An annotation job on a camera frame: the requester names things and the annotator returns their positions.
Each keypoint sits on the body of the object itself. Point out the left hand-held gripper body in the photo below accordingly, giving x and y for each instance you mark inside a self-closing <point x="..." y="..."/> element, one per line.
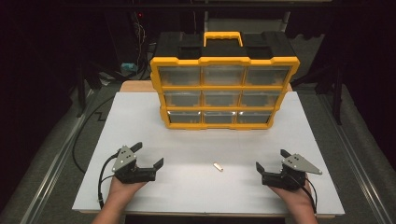
<point x="124" y="158"/>

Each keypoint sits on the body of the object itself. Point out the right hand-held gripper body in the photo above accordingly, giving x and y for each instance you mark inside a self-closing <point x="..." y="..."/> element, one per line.
<point x="295" y="163"/>

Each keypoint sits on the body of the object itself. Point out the small beige peg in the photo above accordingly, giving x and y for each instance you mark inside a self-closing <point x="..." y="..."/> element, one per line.
<point x="218" y="167"/>

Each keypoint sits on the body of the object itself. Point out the clear plastic drawer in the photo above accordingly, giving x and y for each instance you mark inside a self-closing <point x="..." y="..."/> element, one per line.
<point x="223" y="75"/>

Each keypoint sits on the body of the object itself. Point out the yellow black drawer organizer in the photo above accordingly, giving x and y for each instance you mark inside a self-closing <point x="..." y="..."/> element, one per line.
<point x="224" y="49"/>

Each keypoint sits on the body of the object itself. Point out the person's left hand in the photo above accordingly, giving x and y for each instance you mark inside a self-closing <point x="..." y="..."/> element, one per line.
<point x="121" y="191"/>

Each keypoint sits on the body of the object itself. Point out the person's right hand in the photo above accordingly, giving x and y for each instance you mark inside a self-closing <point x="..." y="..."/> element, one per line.
<point x="299" y="199"/>

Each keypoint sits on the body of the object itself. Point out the black metal stand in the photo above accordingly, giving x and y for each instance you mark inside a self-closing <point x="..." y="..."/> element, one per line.
<point x="81" y="90"/>
<point x="337" y="99"/>

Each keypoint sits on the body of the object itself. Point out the teal object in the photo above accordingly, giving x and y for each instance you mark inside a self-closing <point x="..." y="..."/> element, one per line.
<point x="128" y="66"/>

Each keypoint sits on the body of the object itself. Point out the set of clear drawers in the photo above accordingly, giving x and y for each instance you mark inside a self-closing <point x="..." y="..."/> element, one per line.
<point x="179" y="76"/>

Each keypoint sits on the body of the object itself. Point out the metal floor rail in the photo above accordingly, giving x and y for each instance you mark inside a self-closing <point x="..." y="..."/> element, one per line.
<point x="53" y="168"/>
<point x="351" y="161"/>

